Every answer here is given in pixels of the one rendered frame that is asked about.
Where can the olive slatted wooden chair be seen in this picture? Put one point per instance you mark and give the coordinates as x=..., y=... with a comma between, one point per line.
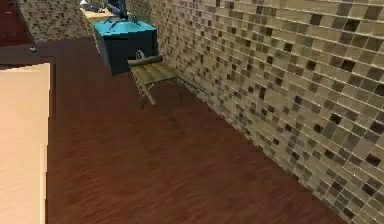
x=151, y=71

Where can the teal and black cabinet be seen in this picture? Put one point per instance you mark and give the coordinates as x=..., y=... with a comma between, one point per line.
x=128, y=46

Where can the black lamp on cabinet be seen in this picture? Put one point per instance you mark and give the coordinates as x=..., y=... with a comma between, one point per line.
x=121, y=11

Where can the tan wooden table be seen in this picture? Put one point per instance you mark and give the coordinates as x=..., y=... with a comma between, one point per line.
x=96, y=14

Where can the small grey door stop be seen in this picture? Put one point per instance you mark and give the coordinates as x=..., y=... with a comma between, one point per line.
x=33, y=49

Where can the pale wooden table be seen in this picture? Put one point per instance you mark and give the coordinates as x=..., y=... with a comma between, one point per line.
x=21, y=143

